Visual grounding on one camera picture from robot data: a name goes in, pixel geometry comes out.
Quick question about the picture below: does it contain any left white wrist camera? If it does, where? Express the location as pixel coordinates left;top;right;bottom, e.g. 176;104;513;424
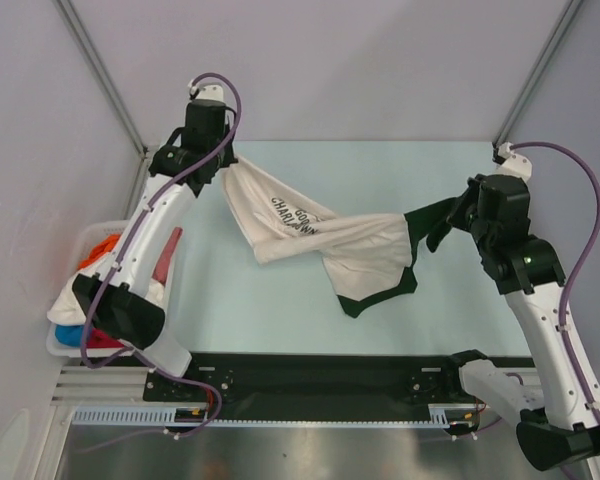
189;83;225;104

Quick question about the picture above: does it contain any white t-shirt in basket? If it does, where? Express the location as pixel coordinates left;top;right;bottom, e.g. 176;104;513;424
46;273;167;326

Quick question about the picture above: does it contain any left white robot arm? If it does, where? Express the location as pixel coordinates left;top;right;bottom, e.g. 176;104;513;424
72;99;238;400

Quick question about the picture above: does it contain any right aluminium frame post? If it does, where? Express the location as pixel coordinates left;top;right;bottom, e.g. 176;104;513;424
491;0;587;146

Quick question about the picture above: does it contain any white plastic laundry basket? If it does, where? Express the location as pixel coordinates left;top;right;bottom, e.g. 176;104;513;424
46;220;183;358

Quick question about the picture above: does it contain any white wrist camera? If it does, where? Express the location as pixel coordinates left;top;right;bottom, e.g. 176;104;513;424
493;142;533;183
189;83;225;104

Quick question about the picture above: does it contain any pink t-shirt in basket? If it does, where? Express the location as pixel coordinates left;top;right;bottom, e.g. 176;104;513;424
152;227;183;286

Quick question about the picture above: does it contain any aluminium frame post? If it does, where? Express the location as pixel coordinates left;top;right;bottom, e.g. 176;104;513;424
491;0;587;146
52;0;149;218

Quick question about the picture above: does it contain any orange t-shirt in basket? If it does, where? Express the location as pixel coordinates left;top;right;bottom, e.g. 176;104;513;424
78;234;121;270

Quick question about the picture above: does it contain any blue t-shirt in basket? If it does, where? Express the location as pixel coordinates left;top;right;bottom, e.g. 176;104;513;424
54;325;84;348

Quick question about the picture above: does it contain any white slotted cable duct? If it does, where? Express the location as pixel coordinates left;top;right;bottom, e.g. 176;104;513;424
72;402;481;429

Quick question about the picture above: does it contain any white green raglan t-shirt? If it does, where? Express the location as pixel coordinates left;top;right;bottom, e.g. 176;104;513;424
222;158;456;318

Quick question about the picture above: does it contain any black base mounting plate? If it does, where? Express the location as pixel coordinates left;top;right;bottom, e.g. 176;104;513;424
143;352;536;422

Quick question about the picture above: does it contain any red t-shirt in basket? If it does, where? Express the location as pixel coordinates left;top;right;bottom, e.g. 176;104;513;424
86;328;124;349

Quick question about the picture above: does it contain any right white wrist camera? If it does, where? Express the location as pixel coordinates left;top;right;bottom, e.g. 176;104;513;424
493;142;533;183

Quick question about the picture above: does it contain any left aluminium frame post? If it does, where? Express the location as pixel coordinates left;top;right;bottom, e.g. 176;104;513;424
52;0;149;218

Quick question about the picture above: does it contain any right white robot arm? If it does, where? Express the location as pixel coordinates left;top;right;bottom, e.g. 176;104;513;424
441;174;600;471

